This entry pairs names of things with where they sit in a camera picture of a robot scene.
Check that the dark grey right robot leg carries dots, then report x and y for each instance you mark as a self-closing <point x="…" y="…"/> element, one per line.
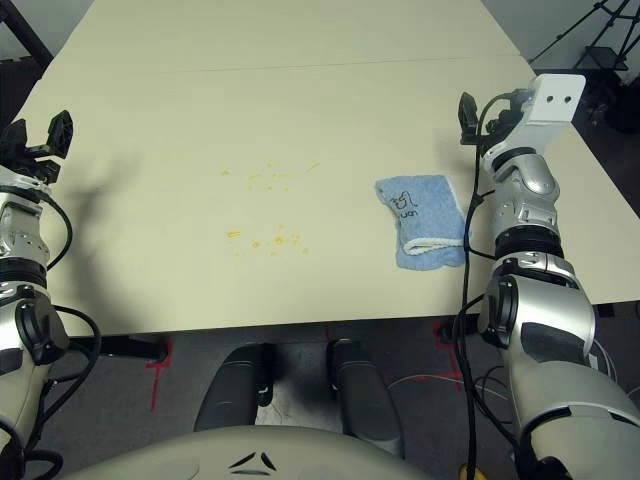
<point x="362" y="395"/>

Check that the black diagonal beam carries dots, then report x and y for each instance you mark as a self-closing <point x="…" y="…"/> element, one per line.
<point x="25" y="25"/>

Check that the dark grey robot leg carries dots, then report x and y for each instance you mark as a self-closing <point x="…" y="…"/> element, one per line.
<point x="230" y="390"/>
<point x="362" y="395"/>

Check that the light blue terry rag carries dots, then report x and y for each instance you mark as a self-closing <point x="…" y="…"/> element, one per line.
<point x="430" y="220"/>

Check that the yellow floor object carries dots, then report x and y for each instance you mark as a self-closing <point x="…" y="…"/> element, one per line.
<point x="472" y="472"/>

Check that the grey robot torso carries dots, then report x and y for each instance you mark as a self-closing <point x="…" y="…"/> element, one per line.
<point x="210" y="455"/>

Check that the dark grey left robot leg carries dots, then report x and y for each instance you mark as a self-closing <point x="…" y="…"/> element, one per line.
<point x="230" y="390"/>

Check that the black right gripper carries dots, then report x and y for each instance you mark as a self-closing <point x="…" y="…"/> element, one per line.
<point x="507" y="112"/>

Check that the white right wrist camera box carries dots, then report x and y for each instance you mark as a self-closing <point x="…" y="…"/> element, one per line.
<point x="555" y="100"/>

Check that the black tripod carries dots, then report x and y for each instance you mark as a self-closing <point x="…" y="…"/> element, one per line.
<point x="607" y="20"/>

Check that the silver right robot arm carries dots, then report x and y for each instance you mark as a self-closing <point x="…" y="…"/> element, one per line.
<point x="545" y="320"/>

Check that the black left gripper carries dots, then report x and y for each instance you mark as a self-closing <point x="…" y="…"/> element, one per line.
<point x="35" y="162"/>

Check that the black step stool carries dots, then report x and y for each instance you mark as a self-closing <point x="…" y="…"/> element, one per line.
<point x="600" y="57"/>

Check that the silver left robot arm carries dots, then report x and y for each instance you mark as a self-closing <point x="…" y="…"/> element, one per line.
<point x="20" y="320"/>

